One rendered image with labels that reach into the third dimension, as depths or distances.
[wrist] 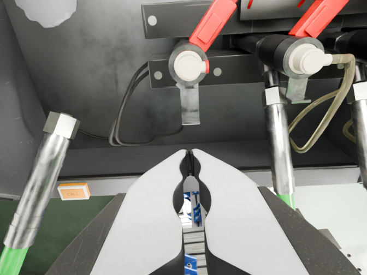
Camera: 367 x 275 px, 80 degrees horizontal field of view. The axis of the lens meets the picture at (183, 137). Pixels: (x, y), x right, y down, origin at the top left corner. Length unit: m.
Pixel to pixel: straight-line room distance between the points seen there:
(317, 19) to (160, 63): 0.18
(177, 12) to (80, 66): 0.26
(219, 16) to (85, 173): 0.38
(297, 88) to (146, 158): 0.35
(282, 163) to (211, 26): 0.13
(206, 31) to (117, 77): 0.32
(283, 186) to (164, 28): 0.22
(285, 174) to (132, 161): 0.33
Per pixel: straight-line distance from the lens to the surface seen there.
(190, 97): 0.17
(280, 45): 0.19
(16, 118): 0.50
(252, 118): 0.51
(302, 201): 1.98
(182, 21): 0.30
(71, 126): 0.18
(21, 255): 0.20
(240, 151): 0.48
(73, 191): 0.46
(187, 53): 0.16
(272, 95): 0.22
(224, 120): 0.49
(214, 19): 0.18
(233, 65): 0.31
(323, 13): 0.21
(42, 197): 0.19
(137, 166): 0.45
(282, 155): 0.21
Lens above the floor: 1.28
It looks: 63 degrees down
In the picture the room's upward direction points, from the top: 179 degrees clockwise
